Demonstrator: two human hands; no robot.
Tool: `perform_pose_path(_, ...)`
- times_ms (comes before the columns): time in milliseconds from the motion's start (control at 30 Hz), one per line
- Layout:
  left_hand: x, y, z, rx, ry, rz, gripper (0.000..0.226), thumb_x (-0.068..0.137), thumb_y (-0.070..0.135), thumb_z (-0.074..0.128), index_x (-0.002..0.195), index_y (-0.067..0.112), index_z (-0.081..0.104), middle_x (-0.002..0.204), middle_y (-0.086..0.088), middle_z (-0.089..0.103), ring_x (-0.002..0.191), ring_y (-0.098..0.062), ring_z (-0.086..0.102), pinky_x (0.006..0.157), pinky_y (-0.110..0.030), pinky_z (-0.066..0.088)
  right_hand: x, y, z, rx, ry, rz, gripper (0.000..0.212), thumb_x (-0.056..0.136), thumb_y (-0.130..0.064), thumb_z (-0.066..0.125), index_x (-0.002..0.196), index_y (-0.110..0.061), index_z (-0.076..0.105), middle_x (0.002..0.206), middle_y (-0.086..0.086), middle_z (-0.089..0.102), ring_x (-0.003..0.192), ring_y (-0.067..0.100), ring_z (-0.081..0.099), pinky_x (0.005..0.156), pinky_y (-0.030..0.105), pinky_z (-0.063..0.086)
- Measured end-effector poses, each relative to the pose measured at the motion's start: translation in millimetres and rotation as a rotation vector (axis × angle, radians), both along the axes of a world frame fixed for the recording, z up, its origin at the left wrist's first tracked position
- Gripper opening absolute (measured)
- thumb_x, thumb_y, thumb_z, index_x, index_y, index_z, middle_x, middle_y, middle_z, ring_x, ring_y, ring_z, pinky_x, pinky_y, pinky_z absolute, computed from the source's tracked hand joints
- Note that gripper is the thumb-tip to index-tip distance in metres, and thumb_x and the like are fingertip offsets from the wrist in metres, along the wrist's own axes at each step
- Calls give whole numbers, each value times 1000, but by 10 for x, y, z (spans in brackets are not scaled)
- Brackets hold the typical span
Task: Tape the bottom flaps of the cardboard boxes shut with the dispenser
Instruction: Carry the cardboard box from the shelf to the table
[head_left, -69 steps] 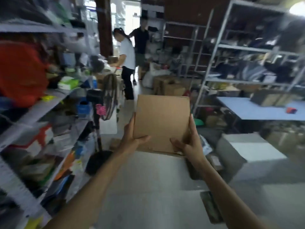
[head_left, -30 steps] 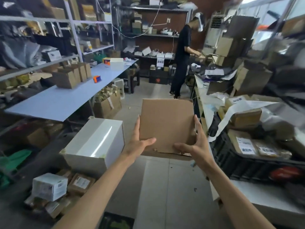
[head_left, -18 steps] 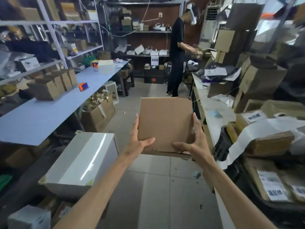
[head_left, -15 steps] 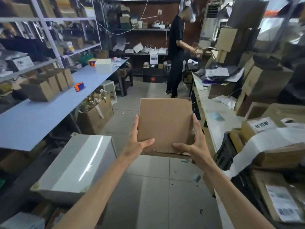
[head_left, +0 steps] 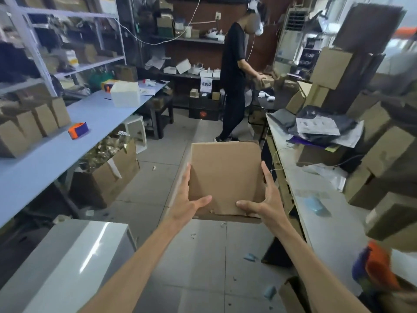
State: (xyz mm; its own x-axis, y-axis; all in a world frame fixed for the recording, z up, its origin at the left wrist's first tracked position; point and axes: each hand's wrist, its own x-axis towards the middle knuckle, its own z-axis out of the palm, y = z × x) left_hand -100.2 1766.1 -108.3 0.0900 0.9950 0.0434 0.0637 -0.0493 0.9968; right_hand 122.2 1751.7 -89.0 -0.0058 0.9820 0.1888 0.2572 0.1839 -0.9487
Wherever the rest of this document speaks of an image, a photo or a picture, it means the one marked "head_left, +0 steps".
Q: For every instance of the white plastic stool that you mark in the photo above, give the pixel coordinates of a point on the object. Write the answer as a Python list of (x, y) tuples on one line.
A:
[(137, 133)]

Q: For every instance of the dark green bag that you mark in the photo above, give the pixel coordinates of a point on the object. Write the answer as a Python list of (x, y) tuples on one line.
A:
[(101, 81)]

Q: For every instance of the grey metal shelving rack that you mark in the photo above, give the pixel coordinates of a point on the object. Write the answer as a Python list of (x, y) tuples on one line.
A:
[(65, 11)]

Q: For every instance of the white glossy cabinet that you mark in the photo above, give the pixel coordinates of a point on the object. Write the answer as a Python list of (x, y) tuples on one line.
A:
[(65, 264)]

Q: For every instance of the person's left hand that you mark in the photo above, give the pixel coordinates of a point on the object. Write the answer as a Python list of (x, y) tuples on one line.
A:
[(180, 208)]

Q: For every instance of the large scrap-filled cardboard box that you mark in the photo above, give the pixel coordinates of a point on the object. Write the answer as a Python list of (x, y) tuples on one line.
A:
[(104, 179)]

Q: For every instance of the pile of dark mailer bags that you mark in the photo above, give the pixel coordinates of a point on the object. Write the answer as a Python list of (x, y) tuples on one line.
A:
[(325, 123)]

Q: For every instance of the white standing sign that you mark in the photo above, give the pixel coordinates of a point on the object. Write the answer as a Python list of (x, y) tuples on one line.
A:
[(206, 85)]

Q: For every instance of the small cardboard box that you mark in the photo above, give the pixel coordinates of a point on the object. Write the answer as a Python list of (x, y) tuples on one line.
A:
[(267, 81)]

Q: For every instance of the dark wall shelving unit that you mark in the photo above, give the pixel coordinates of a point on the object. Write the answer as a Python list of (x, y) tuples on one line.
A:
[(195, 39)]

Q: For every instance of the person's right hand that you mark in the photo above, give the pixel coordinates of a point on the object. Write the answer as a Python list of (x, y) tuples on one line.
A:
[(273, 211)]

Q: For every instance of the plain brown cardboard box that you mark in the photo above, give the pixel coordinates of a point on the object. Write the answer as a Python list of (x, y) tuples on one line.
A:
[(224, 172)]

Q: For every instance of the black storage crate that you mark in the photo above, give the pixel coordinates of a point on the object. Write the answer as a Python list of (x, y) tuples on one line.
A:
[(205, 109)]

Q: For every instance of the light blue packet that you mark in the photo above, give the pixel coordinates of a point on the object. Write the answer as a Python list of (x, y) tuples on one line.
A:
[(315, 205)]

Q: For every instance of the white floor air conditioner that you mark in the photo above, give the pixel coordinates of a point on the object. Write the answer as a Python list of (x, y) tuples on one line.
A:
[(290, 42)]

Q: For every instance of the dark low bench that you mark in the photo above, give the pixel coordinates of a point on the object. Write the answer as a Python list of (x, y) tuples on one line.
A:
[(159, 110)]

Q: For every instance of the person's right forearm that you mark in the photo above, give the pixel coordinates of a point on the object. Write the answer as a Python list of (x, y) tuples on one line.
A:
[(312, 273)]

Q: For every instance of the low floor cardboard box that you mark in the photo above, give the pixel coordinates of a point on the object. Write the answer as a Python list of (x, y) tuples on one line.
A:
[(293, 296)]

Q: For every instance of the stack of brown cardboard boxes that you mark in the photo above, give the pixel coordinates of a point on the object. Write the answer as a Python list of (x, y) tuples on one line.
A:
[(384, 149)]

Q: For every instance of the white printed paper sheet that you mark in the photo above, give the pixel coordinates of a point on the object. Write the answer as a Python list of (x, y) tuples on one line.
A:
[(317, 125)]

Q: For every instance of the orange blue tape dispenser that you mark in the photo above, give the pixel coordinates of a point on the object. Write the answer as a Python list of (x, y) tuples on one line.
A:
[(378, 267), (78, 131)]

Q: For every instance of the white rectangular foam box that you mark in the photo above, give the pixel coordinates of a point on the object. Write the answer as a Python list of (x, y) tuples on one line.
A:
[(125, 94)]

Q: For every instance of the person's left forearm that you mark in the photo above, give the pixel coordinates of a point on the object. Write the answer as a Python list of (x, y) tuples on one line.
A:
[(137, 273)]

